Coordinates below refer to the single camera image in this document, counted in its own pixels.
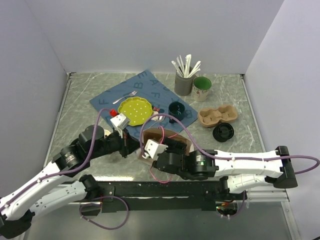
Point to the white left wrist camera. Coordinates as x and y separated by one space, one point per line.
118 120

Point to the dark green mug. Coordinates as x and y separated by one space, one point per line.
177 110

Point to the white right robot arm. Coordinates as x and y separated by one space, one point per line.
236 172

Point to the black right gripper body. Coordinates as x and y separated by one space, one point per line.
179 147

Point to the stack of paper cups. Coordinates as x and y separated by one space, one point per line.
106 133

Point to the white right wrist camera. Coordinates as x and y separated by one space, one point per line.
153 149

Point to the blue letter print cloth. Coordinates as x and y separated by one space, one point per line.
147 86

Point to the green inside ceramic mug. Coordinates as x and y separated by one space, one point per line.
201 88

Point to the yellow dotted plate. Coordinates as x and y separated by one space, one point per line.
136 109

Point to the grey straw holder cup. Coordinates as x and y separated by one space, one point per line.
183 86

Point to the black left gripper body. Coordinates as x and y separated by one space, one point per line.
112 143

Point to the white wrapped straws bundle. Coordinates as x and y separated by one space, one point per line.
183 67

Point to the silver fork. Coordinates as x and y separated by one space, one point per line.
126 96

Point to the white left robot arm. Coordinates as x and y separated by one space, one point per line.
35 198

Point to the kraft paper cakes bag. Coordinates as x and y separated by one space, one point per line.
158 135

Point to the silver cartoon handle spoon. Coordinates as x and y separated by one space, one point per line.
160 119

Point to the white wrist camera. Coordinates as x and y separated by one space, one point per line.
118 120
153 149

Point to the spare black cup lid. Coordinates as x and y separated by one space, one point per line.
223 132

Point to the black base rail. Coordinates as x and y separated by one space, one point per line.
152 195

